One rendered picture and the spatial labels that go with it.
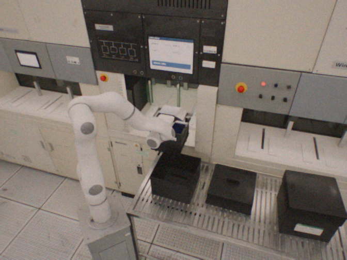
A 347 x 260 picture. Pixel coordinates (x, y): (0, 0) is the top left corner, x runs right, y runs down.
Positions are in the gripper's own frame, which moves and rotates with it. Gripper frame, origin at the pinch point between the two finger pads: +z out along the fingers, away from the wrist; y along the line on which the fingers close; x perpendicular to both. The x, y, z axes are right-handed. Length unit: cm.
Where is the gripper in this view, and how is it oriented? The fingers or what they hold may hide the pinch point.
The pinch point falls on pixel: (170, 113)
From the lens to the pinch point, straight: 167.4
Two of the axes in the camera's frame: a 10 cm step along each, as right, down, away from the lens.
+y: 9.5, 1.9, -2.5
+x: 0.0, -7.9, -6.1
